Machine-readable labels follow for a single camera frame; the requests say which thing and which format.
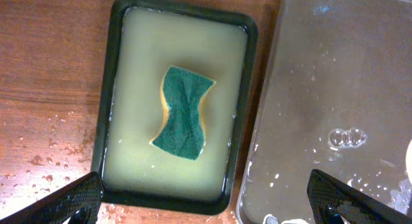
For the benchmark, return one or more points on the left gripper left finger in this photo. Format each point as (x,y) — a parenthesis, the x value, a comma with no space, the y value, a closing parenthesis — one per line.
(77,202)

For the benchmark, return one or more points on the green and yellow sponge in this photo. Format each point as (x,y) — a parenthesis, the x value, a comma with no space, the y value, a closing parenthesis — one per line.
(182,132)

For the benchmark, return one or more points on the large dark serving tray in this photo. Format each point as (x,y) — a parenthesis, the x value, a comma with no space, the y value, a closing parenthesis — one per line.
(336,97)

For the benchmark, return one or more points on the white plate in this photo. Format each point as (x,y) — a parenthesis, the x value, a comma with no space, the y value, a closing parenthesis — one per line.
(408,161)

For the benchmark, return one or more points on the small black soapy-water tray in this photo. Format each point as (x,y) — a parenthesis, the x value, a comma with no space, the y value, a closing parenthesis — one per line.
(146,39)

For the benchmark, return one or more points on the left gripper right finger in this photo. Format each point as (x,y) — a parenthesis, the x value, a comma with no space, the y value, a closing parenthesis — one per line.
(333,201)

